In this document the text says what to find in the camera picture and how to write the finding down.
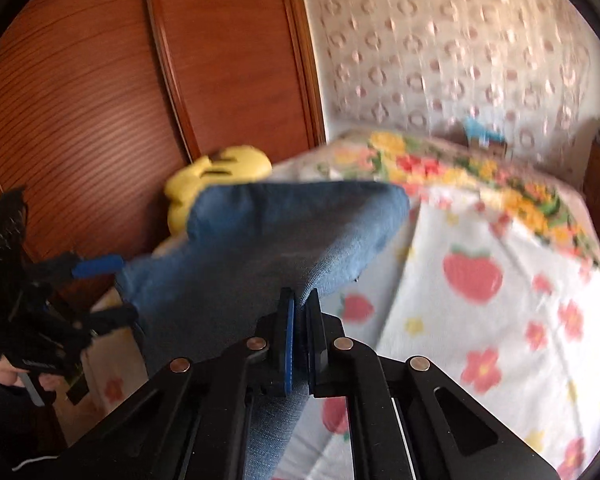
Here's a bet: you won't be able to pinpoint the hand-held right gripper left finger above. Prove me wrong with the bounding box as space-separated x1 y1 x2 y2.
67 287 298 480

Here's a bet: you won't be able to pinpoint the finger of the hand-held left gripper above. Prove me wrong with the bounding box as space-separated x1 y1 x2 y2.
71 305 138 341
32 252 126 283

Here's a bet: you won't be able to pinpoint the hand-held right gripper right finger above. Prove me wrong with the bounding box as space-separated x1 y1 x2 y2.
305 290 573 480

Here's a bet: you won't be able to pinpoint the blue denim pants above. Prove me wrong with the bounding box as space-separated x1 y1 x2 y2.
115 180 412 480

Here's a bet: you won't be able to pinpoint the person's left forearm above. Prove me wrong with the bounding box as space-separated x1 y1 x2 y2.
0 355 71 476

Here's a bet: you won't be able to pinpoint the person's left hand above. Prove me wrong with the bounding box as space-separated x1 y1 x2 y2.
0 359 60 392

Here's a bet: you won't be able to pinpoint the wooden wardrobe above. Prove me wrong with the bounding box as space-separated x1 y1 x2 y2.
0 0 328 441

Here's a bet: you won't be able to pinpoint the yellow plush toy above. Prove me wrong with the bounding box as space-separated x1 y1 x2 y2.
164 146 273 236

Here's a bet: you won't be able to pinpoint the white strawberry print sheet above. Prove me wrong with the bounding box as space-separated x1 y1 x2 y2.
87 187 600 480

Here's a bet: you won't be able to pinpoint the floral blanket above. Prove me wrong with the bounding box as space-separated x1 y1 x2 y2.
325 130 600 271

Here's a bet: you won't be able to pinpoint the cardboard box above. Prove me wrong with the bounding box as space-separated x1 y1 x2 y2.
465 132 511 158

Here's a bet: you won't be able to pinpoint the small blue toy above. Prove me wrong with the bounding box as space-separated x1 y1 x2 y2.
462 117 506 142

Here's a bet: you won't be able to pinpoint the circle pattern sheer curtain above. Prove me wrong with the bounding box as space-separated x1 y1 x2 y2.
300 0 596 141

